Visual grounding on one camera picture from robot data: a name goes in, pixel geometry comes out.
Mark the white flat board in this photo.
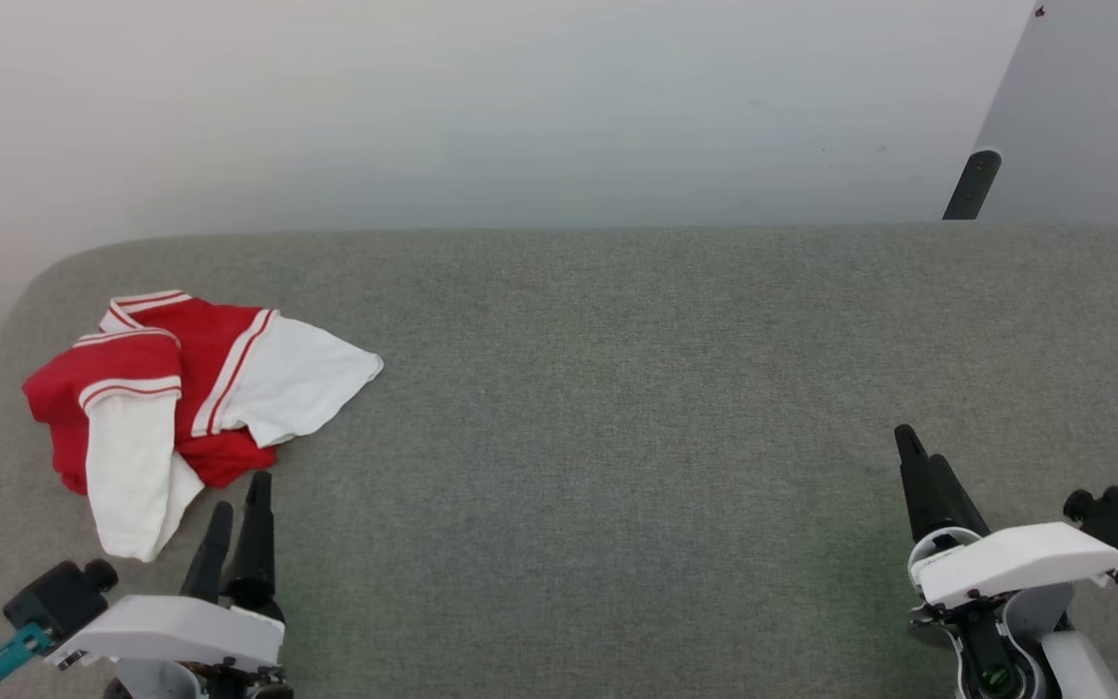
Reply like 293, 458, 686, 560
969, 0, 1118, 242

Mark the teal left camera plug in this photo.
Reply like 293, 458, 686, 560
0, 623, 52, 696

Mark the red and white shirt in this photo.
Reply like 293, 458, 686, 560
21, 289, 385, 563

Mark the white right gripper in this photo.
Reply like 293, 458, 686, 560
894, 424, 1118, 699

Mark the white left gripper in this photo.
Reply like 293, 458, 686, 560
45, 471, 294, 699

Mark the black furniture leg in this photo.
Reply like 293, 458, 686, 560
942, 148, 1003, 221

